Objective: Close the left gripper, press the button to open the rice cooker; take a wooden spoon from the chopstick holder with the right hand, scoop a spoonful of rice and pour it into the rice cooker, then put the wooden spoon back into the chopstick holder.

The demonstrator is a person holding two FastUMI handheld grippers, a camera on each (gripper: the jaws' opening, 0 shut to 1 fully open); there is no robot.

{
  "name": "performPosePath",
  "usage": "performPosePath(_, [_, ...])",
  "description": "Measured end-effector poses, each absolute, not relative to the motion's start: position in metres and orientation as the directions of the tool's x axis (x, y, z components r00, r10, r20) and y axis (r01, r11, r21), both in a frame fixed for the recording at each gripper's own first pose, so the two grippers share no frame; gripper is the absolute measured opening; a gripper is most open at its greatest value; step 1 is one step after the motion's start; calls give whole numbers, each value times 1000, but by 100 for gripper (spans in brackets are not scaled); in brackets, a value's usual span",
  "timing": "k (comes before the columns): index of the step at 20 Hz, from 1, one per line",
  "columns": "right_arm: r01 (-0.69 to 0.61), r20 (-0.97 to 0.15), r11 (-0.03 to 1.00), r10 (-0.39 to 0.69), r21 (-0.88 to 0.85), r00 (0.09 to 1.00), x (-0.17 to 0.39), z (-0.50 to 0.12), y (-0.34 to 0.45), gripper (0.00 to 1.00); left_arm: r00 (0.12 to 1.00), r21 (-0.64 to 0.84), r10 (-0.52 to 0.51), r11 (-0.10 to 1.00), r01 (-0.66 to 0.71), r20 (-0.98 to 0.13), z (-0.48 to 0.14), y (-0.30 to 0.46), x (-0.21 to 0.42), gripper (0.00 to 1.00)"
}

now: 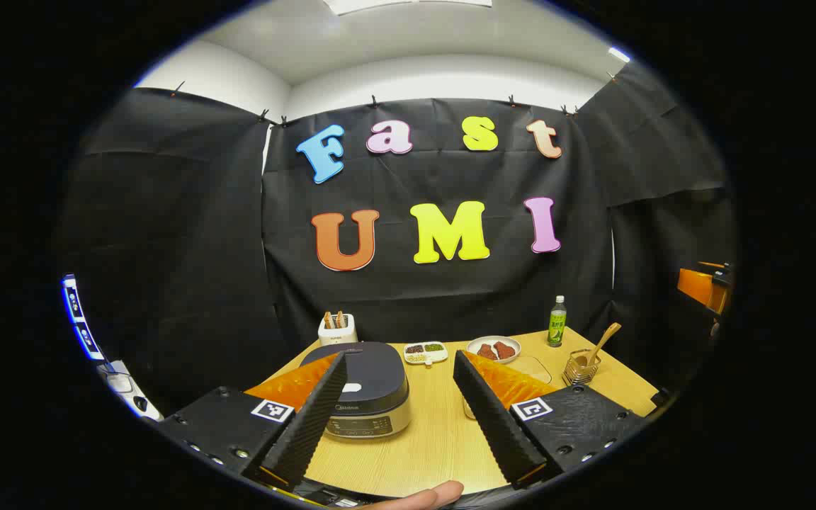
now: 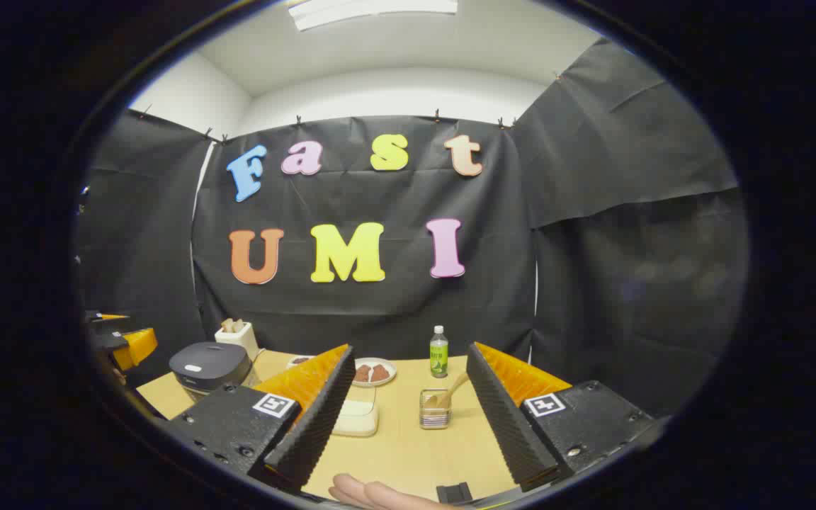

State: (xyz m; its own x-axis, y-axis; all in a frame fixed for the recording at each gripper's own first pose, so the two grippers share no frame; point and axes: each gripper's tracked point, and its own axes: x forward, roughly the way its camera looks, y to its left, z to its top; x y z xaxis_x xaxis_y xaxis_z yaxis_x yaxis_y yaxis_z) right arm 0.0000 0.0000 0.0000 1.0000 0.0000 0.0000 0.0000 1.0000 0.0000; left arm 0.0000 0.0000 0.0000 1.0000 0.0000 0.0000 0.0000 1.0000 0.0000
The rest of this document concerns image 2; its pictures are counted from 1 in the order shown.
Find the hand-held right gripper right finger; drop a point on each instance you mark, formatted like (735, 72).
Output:
(507, 425)

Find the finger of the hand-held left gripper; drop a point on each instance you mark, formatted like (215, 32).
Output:
(135, 347)
(107, 319)

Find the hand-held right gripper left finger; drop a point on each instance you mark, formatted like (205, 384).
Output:
(316, 425)

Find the white rice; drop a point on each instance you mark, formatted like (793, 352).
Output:
(357, 421)

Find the wooden spoon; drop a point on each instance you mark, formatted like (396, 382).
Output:
(454, 388)

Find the dark grey rice cooker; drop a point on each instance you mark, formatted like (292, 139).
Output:
(210, 368)

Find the clear glass bowl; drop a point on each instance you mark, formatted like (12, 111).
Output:
(358, 393)

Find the small white divided dish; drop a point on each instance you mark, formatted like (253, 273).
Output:
(298, 360)

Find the brown meat piece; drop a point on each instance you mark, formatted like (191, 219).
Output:
(380, 372)
(363, 374)

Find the white round plate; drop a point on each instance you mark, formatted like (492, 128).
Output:
(388, 381)

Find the green label drink bottle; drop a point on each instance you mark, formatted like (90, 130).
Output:
(438, 354)

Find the white toaster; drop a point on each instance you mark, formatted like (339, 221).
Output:
(238, 343)

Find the ceiling light panel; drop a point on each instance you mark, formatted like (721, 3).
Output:
(372, 10)

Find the black table edge bracket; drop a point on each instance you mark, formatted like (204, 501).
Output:
(454, 493)

